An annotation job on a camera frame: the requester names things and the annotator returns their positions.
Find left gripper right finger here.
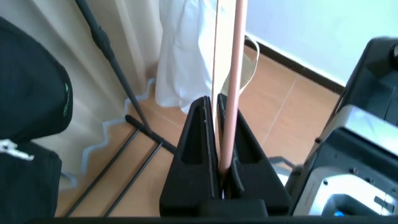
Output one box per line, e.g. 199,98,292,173
216,93,292,217

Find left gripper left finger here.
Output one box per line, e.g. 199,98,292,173
159,95,223,218

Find white garment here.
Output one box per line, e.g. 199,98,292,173
154,0,247,114

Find pink clothes hanger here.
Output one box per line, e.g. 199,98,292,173
211,0,249,175

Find black shorts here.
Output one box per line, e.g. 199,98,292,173
0,16,74,218

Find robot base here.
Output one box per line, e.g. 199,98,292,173
268,36,398,218

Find white laundry basket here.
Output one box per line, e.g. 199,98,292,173
221,33,261,95

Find black clothes rack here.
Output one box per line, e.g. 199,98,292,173
63,0,178,218

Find beige curtain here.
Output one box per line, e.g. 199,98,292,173
0,0,164,191

